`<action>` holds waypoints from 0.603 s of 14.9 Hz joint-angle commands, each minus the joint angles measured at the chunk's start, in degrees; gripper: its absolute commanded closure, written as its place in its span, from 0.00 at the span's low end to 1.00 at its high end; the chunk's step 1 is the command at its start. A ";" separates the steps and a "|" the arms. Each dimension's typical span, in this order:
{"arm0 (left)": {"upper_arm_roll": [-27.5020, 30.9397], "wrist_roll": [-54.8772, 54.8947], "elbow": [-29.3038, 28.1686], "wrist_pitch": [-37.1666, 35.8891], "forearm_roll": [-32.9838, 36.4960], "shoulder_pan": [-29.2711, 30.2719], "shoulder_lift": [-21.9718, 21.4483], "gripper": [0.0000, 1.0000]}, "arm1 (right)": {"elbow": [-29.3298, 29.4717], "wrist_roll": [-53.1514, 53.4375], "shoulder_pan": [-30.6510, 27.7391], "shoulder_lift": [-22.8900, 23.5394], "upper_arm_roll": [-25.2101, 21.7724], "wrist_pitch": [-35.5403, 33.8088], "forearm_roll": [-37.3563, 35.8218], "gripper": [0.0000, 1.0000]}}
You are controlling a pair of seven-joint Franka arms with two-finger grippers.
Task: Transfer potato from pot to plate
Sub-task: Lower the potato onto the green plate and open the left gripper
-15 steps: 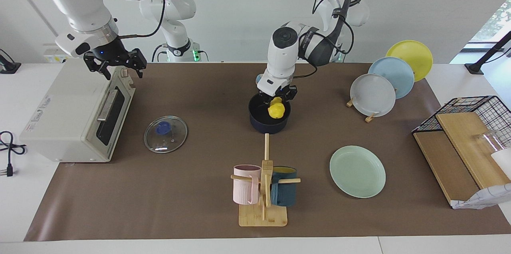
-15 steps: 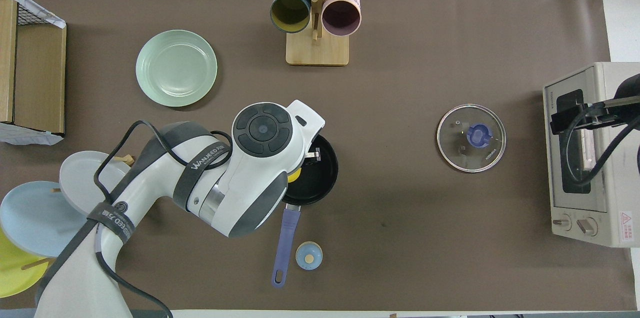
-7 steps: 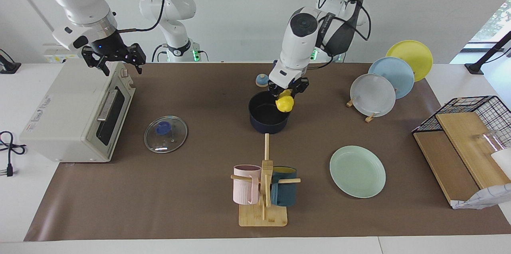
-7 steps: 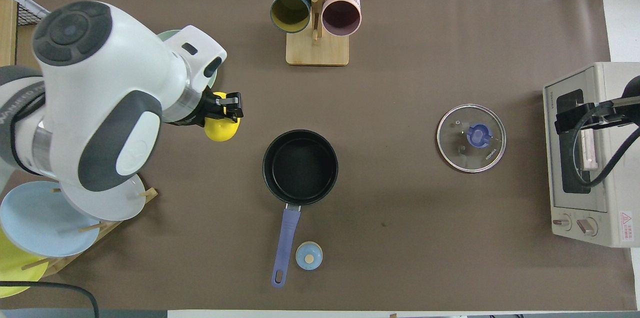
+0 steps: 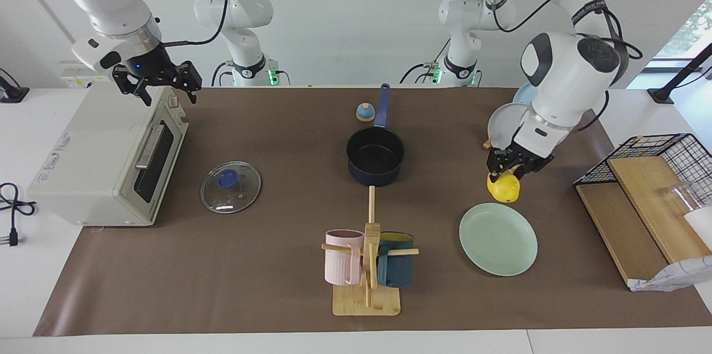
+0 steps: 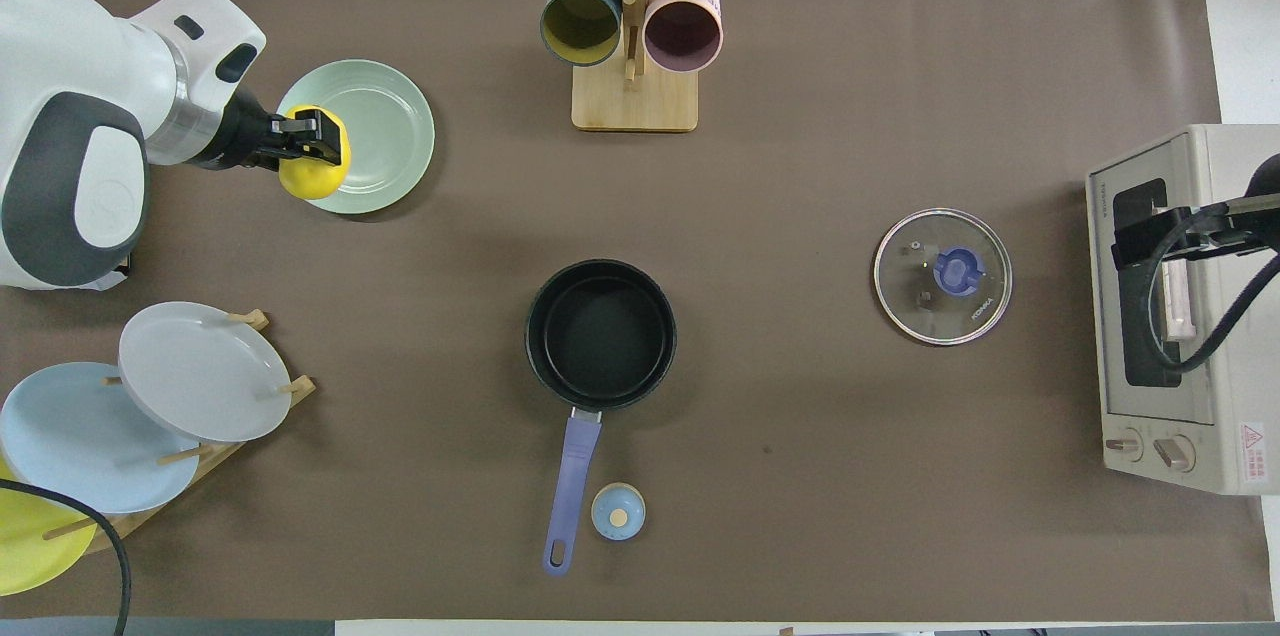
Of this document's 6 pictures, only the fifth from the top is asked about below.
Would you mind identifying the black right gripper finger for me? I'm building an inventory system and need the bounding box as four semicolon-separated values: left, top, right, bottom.
177;62;202;104
112;66;152;107

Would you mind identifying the glass lid with blue knob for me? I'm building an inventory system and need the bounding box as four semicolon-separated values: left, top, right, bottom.
200;161;263;214

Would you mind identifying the pale grey plate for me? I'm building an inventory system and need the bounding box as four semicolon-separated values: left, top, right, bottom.
487;102;530;150

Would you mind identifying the light blue plate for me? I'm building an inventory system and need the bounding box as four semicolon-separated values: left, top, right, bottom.
512;83;540;107

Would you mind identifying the mint green plate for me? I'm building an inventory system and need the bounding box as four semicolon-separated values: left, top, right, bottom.
459;203;539;277

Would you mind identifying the white power outlet box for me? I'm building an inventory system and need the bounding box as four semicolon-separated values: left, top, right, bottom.
60;60;117;89

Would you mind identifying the white toaster oven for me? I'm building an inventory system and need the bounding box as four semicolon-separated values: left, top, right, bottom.
27;82;190;227

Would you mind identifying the dark wooden board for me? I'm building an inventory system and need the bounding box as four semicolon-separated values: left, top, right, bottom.
575;182;669;287

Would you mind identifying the black desk clamp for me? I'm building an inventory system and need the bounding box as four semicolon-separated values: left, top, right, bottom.
0;68;30;104

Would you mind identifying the dark blue saucepan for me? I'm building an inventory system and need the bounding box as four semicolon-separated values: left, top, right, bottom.
346;83;406;188

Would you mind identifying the light wooden board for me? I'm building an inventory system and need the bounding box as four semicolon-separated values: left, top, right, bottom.
606;156;712;265

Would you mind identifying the dark blue mug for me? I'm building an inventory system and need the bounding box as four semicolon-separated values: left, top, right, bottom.
377;232;416;289

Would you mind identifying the clear glass cup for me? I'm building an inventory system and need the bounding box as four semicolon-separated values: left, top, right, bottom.
660;181;712;214

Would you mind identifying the black stand with base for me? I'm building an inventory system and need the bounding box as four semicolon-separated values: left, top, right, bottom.
647;42;712;105

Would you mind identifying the pink ribbed mug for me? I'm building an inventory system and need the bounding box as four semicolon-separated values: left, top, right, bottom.
324;229;365;287

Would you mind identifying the wooden mug rack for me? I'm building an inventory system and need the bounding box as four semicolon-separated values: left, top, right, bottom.
321;186;419;317

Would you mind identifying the white checked cloth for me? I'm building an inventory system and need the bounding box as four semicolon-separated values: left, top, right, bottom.
628;255;712;293

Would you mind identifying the white cup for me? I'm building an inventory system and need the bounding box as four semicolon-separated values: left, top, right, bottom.
683;206;712;250

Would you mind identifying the brown table mat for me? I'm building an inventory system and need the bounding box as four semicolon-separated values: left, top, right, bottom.
33;87;712;337

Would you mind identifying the window with green foliage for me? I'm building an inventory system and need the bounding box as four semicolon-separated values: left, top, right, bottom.
652;0;712;62

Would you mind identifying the black right arm base cable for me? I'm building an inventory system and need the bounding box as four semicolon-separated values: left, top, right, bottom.
211;61;234;87

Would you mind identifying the black arm base cable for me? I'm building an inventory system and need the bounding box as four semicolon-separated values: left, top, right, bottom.
211;61;234;87
399;38;452;85

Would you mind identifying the black left arm base cable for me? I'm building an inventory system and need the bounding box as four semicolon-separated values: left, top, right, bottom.
399;38;452;85

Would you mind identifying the black wire basket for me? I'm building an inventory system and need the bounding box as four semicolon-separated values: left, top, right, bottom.
573;133;712;211

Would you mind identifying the black power cable with plug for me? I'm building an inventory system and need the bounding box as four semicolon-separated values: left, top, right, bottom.
0;182;37;248

